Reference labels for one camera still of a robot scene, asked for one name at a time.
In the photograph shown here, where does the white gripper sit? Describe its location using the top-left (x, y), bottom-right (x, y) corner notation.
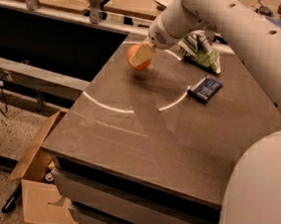
top-left (128, 0), bottom-right (210, 76)

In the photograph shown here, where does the orange ball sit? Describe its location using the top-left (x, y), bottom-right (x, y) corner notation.
top-left (124, 43), bottom-right (153, 73)

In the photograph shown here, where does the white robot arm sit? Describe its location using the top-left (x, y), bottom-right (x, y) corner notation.
top-left (128, 0), bottom-right (281, 224)

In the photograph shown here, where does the blue rxbar blueberry wrapper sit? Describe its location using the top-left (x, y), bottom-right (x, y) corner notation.
top-left (186, 76), bottom-right (222, 104)

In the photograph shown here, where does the green white chip bag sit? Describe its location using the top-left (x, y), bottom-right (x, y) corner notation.
top-left (178, 30), bottom-right (221, 75)

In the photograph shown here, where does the blue white cloth bundle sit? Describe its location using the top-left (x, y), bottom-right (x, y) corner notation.
top-left (267, 16), bottom-right (281, 29)

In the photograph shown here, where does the grey drawer cabinet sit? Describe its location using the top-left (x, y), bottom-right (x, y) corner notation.
top-left (45, 155), bottom-right (225, 224)

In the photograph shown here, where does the cardboard box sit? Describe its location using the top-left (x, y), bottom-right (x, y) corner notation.
top-left (7, 112), bottom-right (78, 224)

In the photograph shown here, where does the metal bracket middle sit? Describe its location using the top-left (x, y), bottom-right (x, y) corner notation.
top-left (89, 0), bottom-right (103, 24)

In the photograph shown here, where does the metal rail beam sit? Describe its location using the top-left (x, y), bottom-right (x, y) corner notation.
top-left (0, 57), bottom-right (90, 101)

